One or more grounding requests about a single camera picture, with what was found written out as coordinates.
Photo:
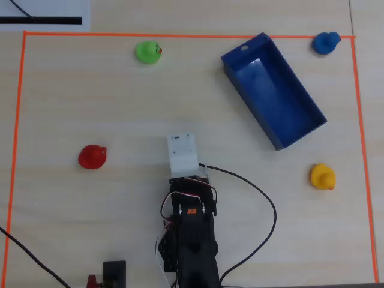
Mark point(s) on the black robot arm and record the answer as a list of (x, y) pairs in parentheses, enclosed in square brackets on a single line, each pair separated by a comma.
[(195, 240)]

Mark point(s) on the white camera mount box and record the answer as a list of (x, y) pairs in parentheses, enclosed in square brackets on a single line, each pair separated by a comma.
[(183, 153)]

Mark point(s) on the red rubber duck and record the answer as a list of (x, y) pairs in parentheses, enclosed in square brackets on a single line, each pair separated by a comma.
[(91, 157)]

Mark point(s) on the white paper with black bar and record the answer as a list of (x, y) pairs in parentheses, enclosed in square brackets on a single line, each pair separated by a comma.
[(45, 9)]

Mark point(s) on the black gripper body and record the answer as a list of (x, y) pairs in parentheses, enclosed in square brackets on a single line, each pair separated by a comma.
[(189, 183)]

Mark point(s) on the orange tape strip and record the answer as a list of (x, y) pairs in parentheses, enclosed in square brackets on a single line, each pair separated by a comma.
[(180, 35), (361, 135), (16, 135)]

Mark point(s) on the blue rubber duck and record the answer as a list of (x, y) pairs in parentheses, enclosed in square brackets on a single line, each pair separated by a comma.
[(324, 43)]

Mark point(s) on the green rubber duck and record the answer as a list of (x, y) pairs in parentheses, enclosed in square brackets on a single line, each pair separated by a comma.
[(147, 54)]

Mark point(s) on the black clamp with red knob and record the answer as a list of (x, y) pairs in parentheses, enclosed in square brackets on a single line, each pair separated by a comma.
[(114, 274)]

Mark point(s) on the blue plastic box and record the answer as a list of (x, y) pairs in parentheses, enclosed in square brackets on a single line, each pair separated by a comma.
[(270, 90)]

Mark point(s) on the yellow rubber duck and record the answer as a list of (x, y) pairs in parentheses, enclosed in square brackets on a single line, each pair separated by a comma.
[(322, 178)]

